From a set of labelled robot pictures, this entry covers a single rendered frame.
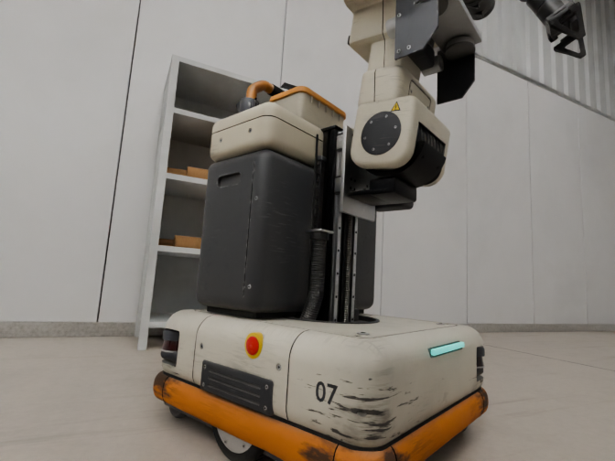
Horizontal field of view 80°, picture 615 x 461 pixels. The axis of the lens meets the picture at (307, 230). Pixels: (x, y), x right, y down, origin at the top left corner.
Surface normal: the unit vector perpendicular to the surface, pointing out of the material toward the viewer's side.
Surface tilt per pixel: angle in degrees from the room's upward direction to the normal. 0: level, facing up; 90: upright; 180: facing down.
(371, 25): 90
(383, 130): 90
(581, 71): 90
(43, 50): 90
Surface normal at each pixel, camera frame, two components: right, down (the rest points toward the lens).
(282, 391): -0.65, -0.15
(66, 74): 0.45, -0.10
